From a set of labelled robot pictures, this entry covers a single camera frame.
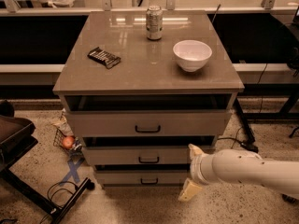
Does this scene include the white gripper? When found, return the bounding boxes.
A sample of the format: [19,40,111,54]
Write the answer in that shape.
[178,144,212,202]

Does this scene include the grey drawer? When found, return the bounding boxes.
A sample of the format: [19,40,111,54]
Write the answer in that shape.
[81,145,216,166]
[66,111,231,137]
[94,170,191,186]

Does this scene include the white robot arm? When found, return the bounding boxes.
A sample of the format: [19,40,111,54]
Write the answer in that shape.
[178,144,299,202]

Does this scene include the grey drawer cabinet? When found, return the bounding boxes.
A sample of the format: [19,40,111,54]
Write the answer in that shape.
[51,9,246,189]

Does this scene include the black stand leg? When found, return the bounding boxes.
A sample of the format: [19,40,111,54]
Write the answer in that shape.
[234,99,259,153]

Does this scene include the white ceramic bowl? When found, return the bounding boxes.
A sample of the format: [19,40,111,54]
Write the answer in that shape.
[173,40,212,72]

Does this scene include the blue tape cross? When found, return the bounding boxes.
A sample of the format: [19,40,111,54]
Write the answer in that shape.
[60,158,85,186]

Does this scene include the red apple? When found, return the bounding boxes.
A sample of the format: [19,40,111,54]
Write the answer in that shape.
[62,136,75,149]

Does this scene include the black snack bar wrapper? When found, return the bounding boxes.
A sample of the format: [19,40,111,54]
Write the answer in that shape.
[88,47,121,69]

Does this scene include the silver soda can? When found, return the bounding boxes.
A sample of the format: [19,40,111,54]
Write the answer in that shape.
[146,6,163,40]

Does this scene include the black floor cable right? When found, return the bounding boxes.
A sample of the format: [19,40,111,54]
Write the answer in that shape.
[217,126,260,154]

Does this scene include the black floor cable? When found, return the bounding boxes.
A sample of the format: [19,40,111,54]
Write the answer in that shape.
[38,180,80,224]
[217,126,260,154]

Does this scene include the wire basket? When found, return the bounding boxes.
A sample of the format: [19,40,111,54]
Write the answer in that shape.
[53,130,82,157]

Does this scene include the black floor cable left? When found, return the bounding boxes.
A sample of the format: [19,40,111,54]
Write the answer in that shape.
[38,180,80,224]

